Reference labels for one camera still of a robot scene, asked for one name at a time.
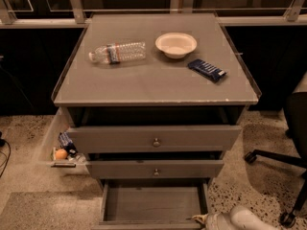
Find clear plastic water bottle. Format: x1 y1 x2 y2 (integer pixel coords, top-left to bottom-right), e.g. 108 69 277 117
88 41 146 64

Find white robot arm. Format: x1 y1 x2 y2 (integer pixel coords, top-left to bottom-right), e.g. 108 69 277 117
192 205 278 230

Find grey middle drawer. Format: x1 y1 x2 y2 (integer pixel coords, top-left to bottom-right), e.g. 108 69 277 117
86 160 224 179

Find grey top drawer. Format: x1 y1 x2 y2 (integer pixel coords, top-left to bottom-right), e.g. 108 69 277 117
68 125 241 153

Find clear plastic side bin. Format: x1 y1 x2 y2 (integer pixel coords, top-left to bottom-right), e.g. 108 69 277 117
37 108 88 175

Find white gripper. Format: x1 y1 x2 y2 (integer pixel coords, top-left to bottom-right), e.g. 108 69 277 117
192 213 235 230

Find metal window railing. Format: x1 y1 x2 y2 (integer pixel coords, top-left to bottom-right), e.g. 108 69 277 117
0 0 307 28

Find grey drawer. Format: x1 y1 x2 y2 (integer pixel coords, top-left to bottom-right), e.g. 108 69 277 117
91 179 209 230
86 160 224 179
68 125 241 153

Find blue packet in bin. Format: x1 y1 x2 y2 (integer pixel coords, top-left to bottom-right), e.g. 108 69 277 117
58 132 77 154

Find black office chair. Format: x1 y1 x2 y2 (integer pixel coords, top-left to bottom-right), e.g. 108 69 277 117
244 92 307 228

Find blue snack bag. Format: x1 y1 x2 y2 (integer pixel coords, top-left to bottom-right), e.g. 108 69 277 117
187 59 226 82

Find orange fruit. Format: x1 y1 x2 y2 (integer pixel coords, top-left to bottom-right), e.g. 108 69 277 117
55 149 68 160

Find grey bottom drawer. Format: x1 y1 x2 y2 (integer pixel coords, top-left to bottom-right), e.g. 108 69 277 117
91 179 209 230

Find grey drawer cabinet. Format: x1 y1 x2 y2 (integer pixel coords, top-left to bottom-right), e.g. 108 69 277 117
51 12 262 190

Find black floor cable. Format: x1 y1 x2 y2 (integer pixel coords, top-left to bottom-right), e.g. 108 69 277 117
0 131 12 178

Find white paper bowl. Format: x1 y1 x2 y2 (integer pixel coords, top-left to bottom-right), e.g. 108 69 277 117
155 33 198 59

